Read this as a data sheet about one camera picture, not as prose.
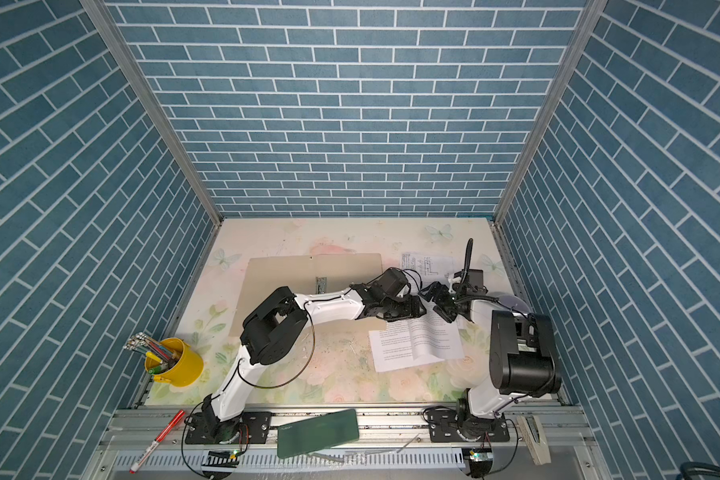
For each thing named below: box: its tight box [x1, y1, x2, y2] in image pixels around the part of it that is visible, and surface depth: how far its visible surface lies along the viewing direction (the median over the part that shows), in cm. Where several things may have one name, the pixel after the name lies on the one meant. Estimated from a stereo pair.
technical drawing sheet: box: [400, 252, 457, 288], surface depth 110 cm
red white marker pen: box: [130, 410, 186, 474], surface depth 72 cm
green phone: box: [277, 408, 360, 459], surface depth 74 cm
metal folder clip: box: [315, 276, 327, 294], surface depth 104 cm
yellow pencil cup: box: [145, 338, 204, 387], surface depth 79 cm
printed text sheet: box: [369, 311, 465, 373], surface depth 89 cm
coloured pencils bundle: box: [123, 332, 181, 374], surface depth 75 cm
